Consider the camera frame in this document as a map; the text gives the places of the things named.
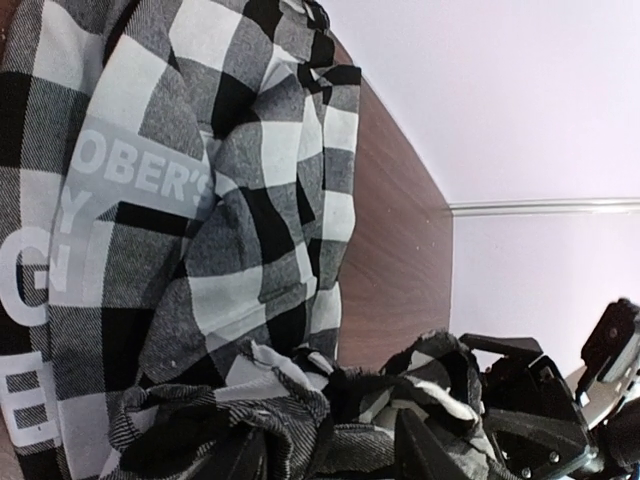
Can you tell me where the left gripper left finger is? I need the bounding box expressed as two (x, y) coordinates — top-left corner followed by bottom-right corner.
(197, 427), (268, 480)

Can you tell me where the right aluminium frame post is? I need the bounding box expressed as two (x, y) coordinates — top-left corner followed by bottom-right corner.
(449, 198), (639, 218)

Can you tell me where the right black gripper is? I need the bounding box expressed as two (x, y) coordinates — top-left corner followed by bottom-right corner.
(460, 334), (598, 479)

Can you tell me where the black white plaid shirt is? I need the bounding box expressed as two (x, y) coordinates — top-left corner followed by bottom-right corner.
(1, 1), (503, 479)

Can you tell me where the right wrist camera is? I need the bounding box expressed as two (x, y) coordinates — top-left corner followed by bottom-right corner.
(574, 298), (639, 429)

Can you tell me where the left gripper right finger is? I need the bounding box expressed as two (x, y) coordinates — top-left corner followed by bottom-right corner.
(394, 409), (455, 480)

